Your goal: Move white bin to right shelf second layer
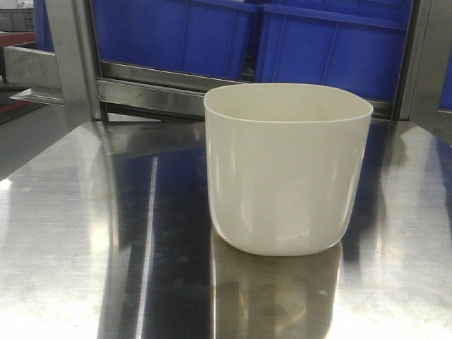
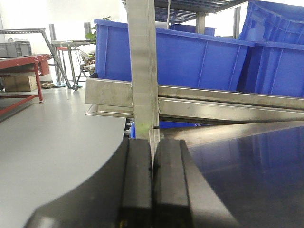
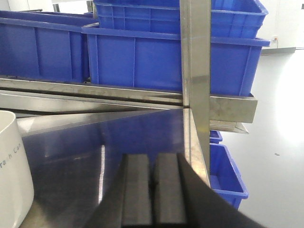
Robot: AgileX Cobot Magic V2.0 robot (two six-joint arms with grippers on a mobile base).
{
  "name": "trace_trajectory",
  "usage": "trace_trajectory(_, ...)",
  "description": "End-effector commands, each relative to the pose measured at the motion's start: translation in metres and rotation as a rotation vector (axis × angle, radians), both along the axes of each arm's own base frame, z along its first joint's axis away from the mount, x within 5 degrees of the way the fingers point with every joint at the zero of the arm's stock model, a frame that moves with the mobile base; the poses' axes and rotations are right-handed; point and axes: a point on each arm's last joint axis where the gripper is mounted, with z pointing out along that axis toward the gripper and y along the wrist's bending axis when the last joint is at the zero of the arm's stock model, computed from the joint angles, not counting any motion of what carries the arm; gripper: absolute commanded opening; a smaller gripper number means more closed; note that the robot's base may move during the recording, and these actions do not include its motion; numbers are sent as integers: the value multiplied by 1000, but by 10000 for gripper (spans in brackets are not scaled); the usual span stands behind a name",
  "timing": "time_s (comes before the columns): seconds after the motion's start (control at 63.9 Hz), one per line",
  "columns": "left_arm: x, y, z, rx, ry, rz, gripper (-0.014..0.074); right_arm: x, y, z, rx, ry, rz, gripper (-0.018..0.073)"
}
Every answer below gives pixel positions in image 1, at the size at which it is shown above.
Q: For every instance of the blue plastic crate right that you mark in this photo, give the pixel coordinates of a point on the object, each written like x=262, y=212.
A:
x=357, y=46

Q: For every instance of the blue plastic crate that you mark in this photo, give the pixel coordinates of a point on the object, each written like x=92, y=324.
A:
x=357, y=46
x=209, y=38

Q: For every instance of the white plastic bin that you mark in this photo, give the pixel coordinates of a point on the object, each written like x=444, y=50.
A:
x=284, y=161

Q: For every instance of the stainless steel shelf frame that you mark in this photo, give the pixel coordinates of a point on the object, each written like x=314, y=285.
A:
x=74, y=76

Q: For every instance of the blue plastic crate left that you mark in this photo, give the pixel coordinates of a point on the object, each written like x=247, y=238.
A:
x=209, y=38

